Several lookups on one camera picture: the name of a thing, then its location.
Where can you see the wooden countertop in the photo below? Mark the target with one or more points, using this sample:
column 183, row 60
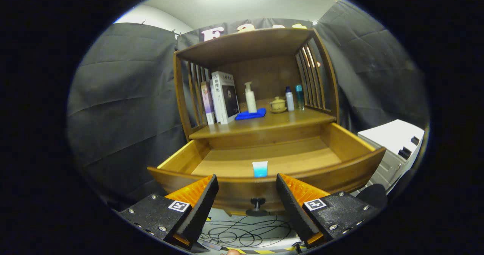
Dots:
column 272, row 120

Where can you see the white book with portrait cover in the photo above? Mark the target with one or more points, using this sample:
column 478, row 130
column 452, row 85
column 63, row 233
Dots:
column 223, row 96

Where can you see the black backdrop cloth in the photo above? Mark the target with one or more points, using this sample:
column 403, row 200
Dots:
column 121, row 107

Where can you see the brown wooden cabinet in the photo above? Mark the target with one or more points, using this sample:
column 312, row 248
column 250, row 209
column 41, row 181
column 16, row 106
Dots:
column 261, row 73

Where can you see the black rounded object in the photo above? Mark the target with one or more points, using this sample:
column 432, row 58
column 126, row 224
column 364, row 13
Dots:
column 372, row 195

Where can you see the clear bottle with teal cap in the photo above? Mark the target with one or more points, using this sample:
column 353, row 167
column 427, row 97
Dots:
column 299, row 96

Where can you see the yellow black striped tape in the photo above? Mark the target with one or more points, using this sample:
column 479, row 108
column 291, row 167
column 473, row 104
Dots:
column 264, row 252

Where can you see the white bottle with dark cap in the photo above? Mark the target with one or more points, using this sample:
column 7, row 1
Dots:
column 290, row 101

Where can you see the purple book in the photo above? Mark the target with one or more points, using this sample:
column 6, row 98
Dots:
column 208, row 103

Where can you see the folded blue cloth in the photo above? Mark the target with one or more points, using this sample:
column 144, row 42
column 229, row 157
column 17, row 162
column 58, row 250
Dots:
column 249, row 114

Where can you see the beige lidded teacup with saucer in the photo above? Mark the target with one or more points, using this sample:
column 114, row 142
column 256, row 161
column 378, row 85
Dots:
column 278, row 104

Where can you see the white appliance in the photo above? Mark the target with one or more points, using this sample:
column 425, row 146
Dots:
column 393, row 137

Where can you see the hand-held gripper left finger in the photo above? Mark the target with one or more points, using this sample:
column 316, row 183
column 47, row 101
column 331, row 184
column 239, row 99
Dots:
column 200, row 206

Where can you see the white pump bottle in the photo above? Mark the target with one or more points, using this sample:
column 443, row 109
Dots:
column 250, row 101

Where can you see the small blue tube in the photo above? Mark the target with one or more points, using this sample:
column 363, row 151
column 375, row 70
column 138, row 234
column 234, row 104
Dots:
column 260, row 170

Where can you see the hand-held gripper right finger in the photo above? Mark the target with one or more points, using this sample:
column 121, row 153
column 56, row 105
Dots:
column 293, row 207

